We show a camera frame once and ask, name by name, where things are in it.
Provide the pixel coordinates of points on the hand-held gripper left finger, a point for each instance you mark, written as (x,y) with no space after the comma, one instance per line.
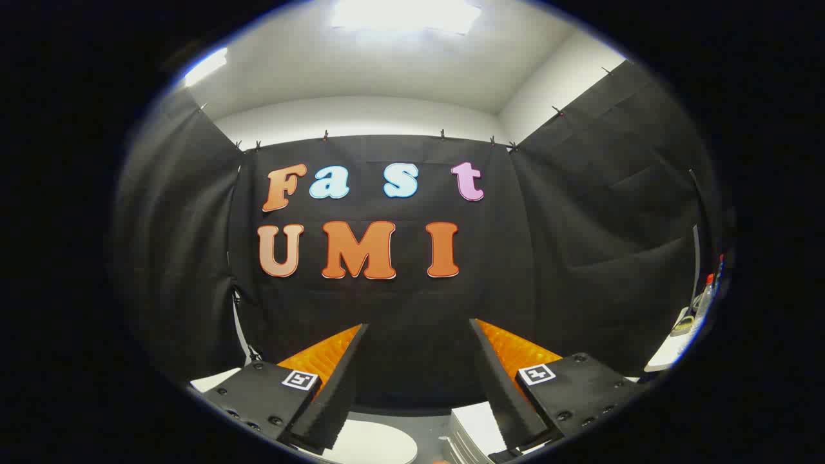
(335,399)

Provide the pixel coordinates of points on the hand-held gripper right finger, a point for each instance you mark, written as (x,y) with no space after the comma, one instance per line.
(509,399)

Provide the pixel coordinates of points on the white toilet lid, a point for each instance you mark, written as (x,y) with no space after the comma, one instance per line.
(377,444)

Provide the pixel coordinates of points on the white toilet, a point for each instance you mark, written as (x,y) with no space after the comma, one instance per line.
(477,425)

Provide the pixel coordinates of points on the black backdrop cloth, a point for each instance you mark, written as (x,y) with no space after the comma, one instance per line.
(399,309)

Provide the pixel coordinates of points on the white side table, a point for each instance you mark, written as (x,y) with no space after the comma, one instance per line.
(667,354)

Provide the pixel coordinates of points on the clear bottle with red cap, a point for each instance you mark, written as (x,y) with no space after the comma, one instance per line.
(704,303)

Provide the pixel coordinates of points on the small ceiling light panel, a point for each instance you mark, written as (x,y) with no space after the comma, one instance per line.
(206,66)

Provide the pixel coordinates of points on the large ceiling light panel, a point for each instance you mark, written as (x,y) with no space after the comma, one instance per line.
(406,14)

